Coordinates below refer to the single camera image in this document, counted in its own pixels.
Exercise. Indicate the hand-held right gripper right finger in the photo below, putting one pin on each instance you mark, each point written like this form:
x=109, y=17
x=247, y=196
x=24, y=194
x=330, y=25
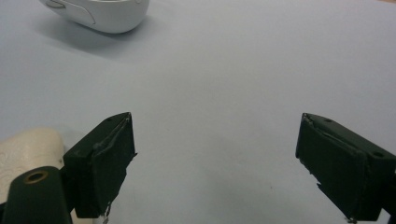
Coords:
x=339, y=174

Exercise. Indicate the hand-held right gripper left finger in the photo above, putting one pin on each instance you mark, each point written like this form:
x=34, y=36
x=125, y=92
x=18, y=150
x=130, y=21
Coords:
x=106, y=168

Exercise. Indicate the white computer mouse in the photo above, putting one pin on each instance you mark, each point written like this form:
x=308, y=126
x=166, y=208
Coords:
x=102, y=14

